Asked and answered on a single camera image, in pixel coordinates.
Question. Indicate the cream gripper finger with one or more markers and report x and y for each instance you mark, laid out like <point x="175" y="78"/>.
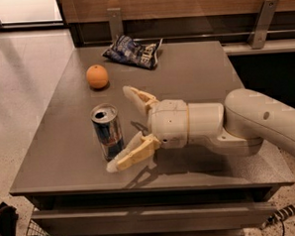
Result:
<point x="138" y="149"/>
<point x="141" y="99"/>

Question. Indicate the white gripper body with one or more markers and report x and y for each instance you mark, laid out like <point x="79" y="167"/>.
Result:
<point x="169" y="121"/>

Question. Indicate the red bull can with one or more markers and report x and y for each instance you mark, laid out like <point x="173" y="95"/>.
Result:
<point x="105" y="120"/>

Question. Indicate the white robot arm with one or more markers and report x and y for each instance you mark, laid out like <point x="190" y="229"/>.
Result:
<point x="238" y="126"/>

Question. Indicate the blue chip bag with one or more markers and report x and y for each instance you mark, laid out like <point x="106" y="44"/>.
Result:
<point x="126" y="51"/>

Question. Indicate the orange fruit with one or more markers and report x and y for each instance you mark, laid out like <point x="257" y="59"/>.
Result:
<point x="97" y="76"/>

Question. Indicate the grey cabinet drawer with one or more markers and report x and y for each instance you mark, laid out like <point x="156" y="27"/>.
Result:
<point x="148" y="219"/>

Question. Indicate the left metal bracket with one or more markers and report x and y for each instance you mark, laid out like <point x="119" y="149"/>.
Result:
<point x="115" y="22"/>

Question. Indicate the metal bracket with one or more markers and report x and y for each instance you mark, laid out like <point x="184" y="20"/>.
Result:
<point x="257" y="37"/>
<point x="115" y="22"/>

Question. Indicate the right metal bracket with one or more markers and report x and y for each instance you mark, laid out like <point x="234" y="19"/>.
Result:
<point x="257" y="37"/>

